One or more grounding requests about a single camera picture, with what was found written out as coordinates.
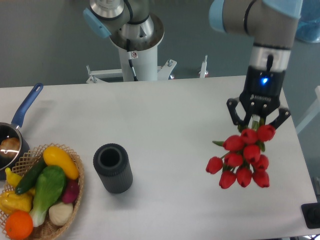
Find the black device at table edge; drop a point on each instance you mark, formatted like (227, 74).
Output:
(311, 214)

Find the dark green cucumber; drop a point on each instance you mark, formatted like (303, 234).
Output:
(29, 179)

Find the browned bread roll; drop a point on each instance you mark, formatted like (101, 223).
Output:
(9, 147)

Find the red tulip bouquet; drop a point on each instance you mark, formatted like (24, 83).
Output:
(244, 160)

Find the orange fruit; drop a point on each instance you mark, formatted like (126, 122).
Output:
(19, 225)

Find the blue handled saucepan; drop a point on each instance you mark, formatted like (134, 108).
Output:
(12, 130)

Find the yellow banana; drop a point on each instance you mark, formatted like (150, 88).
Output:
(12, 178)

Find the yellow squash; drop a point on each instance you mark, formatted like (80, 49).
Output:
(55, 156)

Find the blue plastic bag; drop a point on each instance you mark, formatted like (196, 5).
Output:
(308, 29)

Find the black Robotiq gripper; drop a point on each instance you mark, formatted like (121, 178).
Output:
(260, 96)

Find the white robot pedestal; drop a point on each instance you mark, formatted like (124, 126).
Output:
(135, 66)

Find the white garlic bulb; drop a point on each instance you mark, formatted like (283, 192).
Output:
(60, 213)

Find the white frame bar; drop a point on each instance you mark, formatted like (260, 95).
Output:
(310, 113)

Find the yellow bell pepper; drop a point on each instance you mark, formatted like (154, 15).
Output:
(11, 202)

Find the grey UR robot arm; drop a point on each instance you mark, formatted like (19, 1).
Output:
(136, 32)

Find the green bok choy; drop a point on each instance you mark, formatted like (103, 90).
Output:
(48, 188)

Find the dark grey ribbed vase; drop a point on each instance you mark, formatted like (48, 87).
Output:
(111, 162)

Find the purple red radish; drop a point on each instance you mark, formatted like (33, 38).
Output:
(71, 192)

